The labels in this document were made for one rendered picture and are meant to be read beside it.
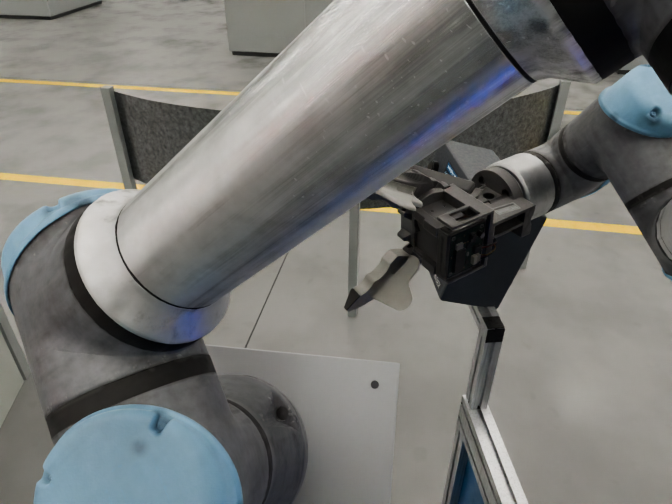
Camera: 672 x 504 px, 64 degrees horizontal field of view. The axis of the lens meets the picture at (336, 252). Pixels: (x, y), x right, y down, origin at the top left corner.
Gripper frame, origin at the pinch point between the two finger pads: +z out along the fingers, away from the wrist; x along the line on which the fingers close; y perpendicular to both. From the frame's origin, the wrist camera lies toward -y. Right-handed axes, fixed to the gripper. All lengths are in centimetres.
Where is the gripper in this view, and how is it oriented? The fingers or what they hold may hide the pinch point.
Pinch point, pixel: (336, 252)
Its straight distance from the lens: 53.9
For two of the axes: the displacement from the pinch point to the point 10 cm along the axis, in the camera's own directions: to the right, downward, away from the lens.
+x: 0.6, 7.9, 6.1
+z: -8.6, 3.6, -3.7
